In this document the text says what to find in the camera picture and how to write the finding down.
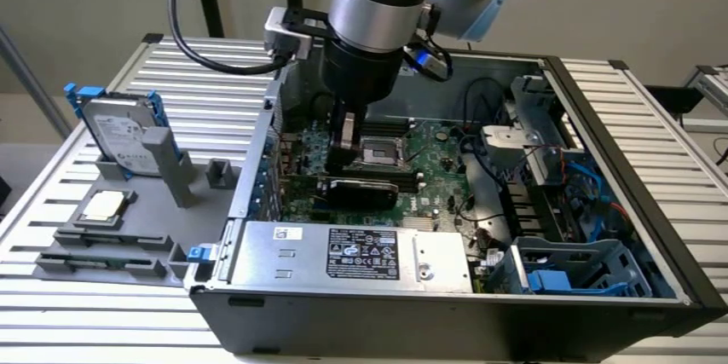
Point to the silver power supply unit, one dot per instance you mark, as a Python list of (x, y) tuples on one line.
[(341, 255)]

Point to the metal slat side table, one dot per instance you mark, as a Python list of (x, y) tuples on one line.
[(708, 95)]

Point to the blue case latch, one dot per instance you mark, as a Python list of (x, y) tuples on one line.
[(200, 253)]

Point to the green motherboard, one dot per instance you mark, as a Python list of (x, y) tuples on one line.
[(432, 185)]

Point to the CPU socket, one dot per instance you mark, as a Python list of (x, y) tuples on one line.
[(380, 151)]

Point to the grey blue disk bay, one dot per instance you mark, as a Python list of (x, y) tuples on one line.
[(575, 270)]

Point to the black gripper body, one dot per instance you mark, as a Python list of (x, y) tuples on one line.
[(361, 74)]

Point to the black RAM slots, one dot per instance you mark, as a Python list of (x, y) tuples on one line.
[(387, 126), (411, 181)]

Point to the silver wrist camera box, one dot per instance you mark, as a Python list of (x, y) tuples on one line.
[(287, 31)]

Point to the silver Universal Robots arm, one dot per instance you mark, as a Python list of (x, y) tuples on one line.
[(375, 1)]

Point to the coin cell battery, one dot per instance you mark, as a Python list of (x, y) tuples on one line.
[(443, 134)]

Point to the silver CPU chip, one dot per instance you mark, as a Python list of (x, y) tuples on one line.
[(101, 207)]

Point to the metal drive cage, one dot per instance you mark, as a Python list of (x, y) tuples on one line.
[(535, 134)]

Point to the black box beside table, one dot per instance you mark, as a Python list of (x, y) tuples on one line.
[(673, 99)]

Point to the black connector with blue light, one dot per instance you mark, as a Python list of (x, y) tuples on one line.
[(429, 61)]

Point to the grey parts rack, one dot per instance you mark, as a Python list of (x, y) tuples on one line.
[(141, 219)]

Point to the hard disk with blue bracket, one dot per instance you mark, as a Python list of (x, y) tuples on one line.
[(116, 134)]

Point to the black open PC case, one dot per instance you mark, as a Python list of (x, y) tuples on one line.
[(432, 321)]

